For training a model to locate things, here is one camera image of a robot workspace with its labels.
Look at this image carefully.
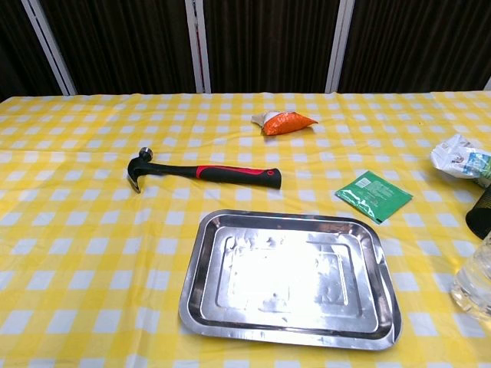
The clear plastic water bottle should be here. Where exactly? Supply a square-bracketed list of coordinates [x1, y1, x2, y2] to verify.
[450, 231, 491, 322]

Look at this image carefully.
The stainless steel tray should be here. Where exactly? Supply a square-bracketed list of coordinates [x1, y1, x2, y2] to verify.
[178, 209, 403, 351]

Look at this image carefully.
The black red claw hammer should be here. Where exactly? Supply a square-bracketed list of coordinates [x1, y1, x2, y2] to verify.
[127, 146, 282, 194]

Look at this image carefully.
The orange white snack packet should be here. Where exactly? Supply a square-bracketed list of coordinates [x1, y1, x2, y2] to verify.
[251, 110, 319, 136]

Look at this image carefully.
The green flat sachet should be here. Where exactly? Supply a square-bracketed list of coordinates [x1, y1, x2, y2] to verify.
[334, 170, 414, 226]

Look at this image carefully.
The yellow white checked tablecloth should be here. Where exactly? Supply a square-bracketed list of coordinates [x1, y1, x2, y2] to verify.
[0, 90, 491, 368]

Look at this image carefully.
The crumpled white plastic bag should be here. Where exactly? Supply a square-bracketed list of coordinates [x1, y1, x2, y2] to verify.
[429, 133, 491, 189]

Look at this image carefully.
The black mesh pen cup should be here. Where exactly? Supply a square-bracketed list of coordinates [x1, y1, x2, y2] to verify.
[465, 186, 491, 243]

